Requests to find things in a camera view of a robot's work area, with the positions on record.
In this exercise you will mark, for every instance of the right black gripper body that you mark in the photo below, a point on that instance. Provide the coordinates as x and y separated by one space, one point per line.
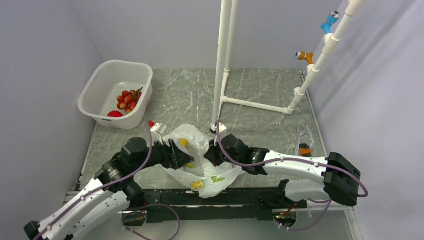
218 156

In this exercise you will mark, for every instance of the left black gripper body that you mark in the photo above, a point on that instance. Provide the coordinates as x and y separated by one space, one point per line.
159 154

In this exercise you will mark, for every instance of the yellow fake fruit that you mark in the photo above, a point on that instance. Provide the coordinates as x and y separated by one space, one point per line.
184 142

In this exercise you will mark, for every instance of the white plastic bag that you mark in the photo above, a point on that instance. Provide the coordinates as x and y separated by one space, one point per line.
205 178

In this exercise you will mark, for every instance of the red orange fake fruit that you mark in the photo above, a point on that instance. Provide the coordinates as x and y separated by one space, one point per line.
129 99

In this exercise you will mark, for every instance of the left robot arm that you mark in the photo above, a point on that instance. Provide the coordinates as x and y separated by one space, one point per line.
111 190

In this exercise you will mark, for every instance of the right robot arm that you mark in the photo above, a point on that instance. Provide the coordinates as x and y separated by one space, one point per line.
318 178

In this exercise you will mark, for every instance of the silver wrench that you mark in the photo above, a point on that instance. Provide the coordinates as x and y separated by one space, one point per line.
300 132

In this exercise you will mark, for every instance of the orange black brush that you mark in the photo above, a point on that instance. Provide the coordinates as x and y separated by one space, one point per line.
305 150

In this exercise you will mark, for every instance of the white plastic basin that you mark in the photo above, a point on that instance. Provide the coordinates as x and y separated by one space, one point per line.
109 80

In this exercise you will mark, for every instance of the orange nozzle on pipe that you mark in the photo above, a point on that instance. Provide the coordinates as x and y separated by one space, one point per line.
303 56

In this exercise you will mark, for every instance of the blue nozzle on pipe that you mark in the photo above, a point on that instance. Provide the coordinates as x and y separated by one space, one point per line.
331 19

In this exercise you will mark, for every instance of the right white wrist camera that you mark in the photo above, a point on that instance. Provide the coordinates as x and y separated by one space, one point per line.
219 130

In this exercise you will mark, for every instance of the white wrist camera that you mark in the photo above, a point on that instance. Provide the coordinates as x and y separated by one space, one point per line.
219 130
157 130

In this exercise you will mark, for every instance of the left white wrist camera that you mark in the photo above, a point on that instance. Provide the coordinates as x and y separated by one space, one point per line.
157 130

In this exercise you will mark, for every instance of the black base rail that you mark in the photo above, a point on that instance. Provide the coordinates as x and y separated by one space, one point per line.
162 205

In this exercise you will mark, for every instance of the white PVC pipe frame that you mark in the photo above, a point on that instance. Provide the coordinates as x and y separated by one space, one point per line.
265 34

